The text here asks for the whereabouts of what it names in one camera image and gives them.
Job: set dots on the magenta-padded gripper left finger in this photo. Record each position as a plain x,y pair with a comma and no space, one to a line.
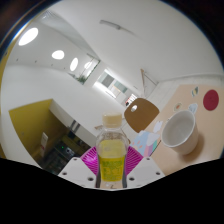
77,168

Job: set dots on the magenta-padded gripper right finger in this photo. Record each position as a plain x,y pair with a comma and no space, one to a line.
146,170

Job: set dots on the clear bottle with yellow label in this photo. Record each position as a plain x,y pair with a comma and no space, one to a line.
111,156

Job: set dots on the light blue printed paper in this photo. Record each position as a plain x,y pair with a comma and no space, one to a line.
147,141

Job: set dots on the white hanging sign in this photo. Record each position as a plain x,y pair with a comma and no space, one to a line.
43,141

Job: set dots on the white ceramic mug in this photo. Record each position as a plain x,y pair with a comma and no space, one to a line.
181,135

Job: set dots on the brown wooden chairs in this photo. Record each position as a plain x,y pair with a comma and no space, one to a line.
141,116

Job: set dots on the green potted plant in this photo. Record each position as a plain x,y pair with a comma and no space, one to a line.
81,79

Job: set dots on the flat round red coaster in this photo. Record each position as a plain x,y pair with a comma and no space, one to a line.
211,100

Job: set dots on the round ceiling lights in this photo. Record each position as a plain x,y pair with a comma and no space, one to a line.
28,36

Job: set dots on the grey wall lamp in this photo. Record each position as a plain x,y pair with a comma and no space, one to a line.
110,24

